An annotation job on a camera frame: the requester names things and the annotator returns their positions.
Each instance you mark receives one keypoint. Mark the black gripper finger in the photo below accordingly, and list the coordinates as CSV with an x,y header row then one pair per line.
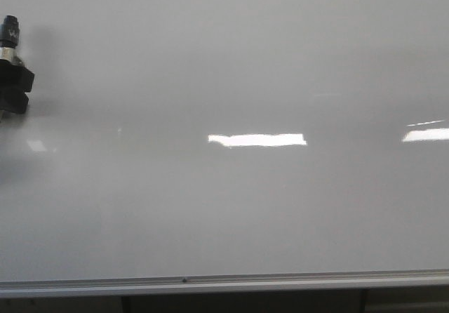
x,y
14,101
15,76

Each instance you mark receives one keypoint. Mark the grey whiteboard marker tray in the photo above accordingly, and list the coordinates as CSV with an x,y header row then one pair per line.
x,y
55,289

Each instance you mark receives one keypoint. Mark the white whiteboard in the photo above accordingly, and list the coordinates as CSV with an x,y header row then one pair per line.
x,y
227,139

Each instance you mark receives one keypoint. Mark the black capped whiteboard marker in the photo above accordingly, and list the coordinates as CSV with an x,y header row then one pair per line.
x,y
10,36

